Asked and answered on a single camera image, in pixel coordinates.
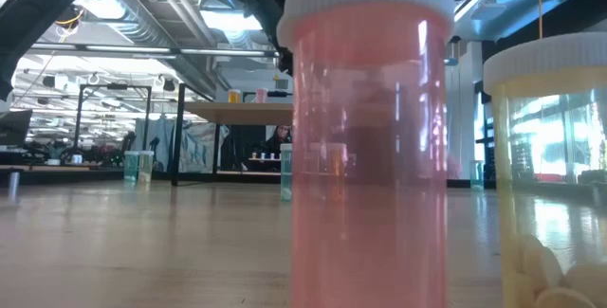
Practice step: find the teal medicine bottle white cap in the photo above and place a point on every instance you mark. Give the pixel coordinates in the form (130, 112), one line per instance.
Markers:
(286, 173)
(131, 168)
(476, 175)

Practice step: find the orange medicine bottle white cap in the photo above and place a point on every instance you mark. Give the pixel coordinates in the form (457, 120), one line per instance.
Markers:
(337, 175)

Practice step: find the yellow medicine bottle white cap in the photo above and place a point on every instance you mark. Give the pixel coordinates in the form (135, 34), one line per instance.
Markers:
(234, 97)
(545, 132)

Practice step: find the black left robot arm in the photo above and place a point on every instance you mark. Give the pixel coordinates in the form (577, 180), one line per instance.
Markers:
(38, 9)

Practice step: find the wooden shelf black metal legs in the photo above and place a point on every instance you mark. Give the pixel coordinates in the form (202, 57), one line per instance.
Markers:
(237, 113)

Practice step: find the green medicine bottle white cap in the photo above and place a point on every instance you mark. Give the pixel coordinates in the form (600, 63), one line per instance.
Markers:
(146, 168)

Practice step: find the person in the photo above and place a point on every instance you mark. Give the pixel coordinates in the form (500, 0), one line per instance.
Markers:
(281, 137)

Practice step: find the distant wooden table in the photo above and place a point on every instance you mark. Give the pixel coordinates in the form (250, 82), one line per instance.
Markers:
(265, 159)

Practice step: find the white patterned sheet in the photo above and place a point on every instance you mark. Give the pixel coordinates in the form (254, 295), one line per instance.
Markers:
(196, 149)

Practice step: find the black metal rack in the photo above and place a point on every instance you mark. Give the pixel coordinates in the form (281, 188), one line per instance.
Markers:
(114, 86)

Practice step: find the long ceiling light bar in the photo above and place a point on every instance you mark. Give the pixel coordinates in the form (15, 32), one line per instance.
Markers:
(128, 48)

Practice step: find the white round pill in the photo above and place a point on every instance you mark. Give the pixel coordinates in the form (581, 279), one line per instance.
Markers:
(540, 265)
(588, 279)
(564, 298)

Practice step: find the black monitor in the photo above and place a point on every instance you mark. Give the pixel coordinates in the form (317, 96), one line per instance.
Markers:
(14, 128)

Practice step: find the silver metal post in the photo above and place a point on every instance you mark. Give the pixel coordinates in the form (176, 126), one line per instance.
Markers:
(13, 185)

